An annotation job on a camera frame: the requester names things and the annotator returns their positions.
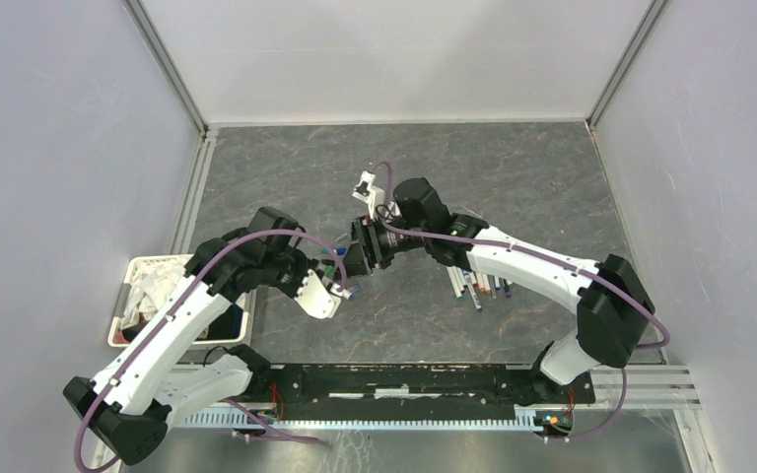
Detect blue transparent pen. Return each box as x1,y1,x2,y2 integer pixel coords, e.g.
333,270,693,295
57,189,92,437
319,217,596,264
466,273,483,312

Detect white plastic basket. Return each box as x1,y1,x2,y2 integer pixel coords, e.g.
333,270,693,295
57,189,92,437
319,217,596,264
106,254,255,348

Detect aluminium frame rail right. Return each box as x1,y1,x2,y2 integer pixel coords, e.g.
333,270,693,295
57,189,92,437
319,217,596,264
585,0,670,134

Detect aluminium frame rail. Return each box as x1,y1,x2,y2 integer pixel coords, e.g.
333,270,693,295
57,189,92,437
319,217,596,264
122,0,209,136
585,0,670,134

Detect purple cable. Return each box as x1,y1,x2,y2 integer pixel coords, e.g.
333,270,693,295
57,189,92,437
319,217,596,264
368,161,671,443
73,228,350,472

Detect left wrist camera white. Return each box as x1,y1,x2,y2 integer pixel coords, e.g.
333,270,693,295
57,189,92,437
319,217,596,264
294,270,341,319

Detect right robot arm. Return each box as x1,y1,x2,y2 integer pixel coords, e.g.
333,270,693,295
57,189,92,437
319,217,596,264
344,171,654,402

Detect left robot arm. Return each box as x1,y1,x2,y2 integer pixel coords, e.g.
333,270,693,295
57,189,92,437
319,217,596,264
63,207,347,472

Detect white cloth in basket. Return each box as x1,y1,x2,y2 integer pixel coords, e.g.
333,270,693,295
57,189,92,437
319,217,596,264
119,254,191,330

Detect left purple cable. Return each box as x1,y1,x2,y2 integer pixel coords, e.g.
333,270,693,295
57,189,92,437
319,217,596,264
73,228,350,472

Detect teal capped white pen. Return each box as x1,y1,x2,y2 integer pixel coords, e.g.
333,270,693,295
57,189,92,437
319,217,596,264
447,267,464,301

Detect white slotted cable duct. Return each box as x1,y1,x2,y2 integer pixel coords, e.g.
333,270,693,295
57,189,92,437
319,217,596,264
176,404,573,434

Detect houndstooth patterned pen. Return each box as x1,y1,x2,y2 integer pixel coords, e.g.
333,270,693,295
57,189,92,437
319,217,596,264
487,276,497,300

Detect aluminium frame rail left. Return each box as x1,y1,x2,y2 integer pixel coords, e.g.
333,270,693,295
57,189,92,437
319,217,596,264
122,0,209,136

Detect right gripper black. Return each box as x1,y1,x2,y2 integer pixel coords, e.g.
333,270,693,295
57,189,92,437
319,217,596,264
333,213,430,281

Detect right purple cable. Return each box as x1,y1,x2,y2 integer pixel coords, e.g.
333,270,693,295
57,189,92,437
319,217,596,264
368,161,671,443

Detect black capped pen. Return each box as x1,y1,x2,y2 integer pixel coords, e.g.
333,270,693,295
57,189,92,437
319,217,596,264
455,268,472,291

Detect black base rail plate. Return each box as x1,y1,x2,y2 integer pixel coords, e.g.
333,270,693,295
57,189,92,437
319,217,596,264
233,364,596,421

